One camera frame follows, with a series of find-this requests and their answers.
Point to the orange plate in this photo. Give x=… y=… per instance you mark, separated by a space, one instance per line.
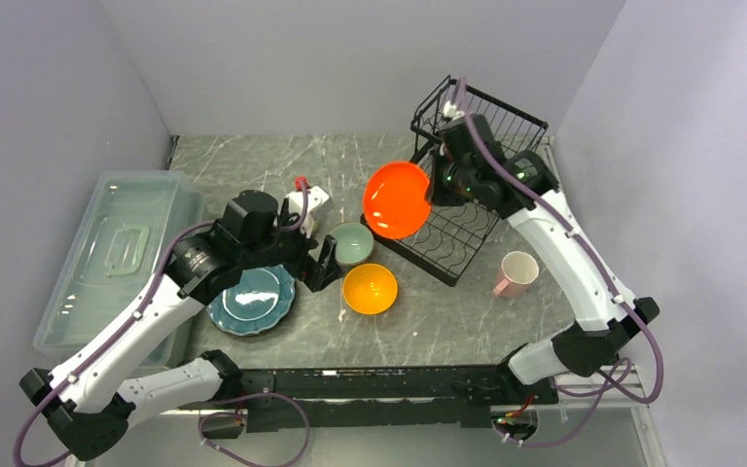
x=394 y=201

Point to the yellow ribbed bowl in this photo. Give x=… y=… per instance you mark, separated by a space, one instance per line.
x=370 y=289

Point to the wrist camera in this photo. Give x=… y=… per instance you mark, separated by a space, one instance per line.
x=453 y=109
x=307 y=198

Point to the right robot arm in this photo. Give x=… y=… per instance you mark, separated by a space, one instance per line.
x=607 y=315

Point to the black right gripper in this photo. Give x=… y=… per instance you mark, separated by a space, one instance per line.
x=440 y=195

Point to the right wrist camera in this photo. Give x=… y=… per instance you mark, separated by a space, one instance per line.
x=453 y=109

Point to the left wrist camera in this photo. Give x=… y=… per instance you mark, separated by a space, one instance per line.
x=307 y=198

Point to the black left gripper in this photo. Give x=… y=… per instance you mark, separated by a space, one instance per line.
x=315 y=274

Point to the teal scalloped plate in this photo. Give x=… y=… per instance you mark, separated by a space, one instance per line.
x=259 y=302

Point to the black wire dish rack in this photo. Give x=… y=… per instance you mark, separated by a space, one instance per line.
x=453 y=235

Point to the clear plastic storage box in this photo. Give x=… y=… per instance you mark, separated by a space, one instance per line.
x=130 y=218

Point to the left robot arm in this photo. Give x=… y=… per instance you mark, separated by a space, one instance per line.
x=91 y=400

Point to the light green ceramic bowl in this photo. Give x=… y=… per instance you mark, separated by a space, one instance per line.
x=355 y=243

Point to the pale yellow mug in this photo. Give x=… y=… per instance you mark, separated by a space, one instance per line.
x=309 y=225

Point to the pink mug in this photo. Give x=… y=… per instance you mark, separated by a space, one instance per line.
x=517 y=271

